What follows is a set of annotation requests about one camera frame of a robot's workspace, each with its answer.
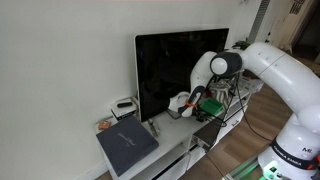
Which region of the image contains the white set-top box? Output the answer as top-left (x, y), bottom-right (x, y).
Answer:
top-left (110, 98), bottom-right (137, 120)

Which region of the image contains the green plastic tray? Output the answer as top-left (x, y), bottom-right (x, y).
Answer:
top-left (200, 98), bottom-right (224, 115)

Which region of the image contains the small orange object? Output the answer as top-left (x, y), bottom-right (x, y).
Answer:
top-left (98, 121), bottom-right (111, 130)

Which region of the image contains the white purple carton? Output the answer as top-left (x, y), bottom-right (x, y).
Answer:
top-left (240, 76), bottom-right (264, 93)

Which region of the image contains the striped cloth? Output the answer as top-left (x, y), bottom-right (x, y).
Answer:
top-left (209, 82), bottom-right (231, 106)

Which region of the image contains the black remote on box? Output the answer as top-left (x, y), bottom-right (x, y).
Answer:
top-left (117, 102), bottom-right (133, 108)

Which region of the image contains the dark blue flat box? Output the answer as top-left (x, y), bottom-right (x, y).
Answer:
top-left (96, 116), bottom-right (159, 176)

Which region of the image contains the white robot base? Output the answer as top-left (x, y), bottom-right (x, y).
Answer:
top-left (258, 140), bottom-right (320, 180)

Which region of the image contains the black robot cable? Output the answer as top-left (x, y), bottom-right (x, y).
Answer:
top-left (196, 71), bottom-right (274, 144)

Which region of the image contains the black flat screen television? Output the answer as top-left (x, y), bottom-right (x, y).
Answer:
top-left (134, 28), bottom-right (229, 122)

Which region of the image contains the white tv stand cabinet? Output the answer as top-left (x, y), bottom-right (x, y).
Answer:
top-left (103, 84), bottom-right (251, 180)

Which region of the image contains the silver stick remote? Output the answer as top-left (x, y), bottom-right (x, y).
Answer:
top-left (148, 119), bottom-right (158, 137)

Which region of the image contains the potted green plant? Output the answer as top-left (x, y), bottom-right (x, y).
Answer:
top-left (233, 38), bottom-right (251, 50)

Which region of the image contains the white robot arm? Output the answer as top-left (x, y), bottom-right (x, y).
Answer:
top-left (167, 42), bottom-right (320, 180)

